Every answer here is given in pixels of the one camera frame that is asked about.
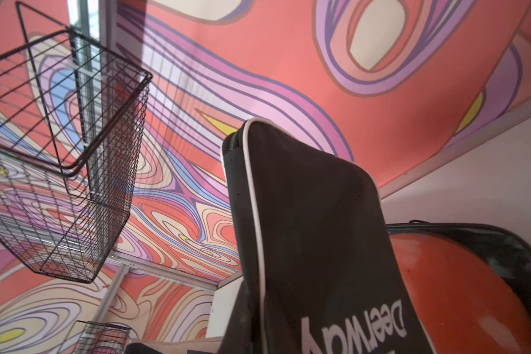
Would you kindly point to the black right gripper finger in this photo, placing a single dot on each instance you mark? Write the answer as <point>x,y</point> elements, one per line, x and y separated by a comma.
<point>239,336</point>

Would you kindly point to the black white-trimmed ping pong case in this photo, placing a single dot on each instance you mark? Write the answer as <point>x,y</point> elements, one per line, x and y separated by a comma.
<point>314,249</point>

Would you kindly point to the cream canvas tote bag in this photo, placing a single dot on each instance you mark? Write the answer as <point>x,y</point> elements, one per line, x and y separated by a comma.
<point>211,345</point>

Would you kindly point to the black wire basket left wall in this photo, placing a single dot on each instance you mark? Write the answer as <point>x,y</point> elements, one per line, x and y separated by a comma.
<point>96,337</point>

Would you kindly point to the black wire basket back wall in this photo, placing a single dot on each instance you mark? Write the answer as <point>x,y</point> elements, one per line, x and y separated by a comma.
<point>72,114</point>

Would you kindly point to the clear red ping pong case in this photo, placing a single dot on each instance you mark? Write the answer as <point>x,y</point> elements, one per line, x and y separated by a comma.
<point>470,284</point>

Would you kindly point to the black wire basket wall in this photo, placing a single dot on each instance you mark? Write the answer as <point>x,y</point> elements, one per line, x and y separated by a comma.
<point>96,337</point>
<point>72,114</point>

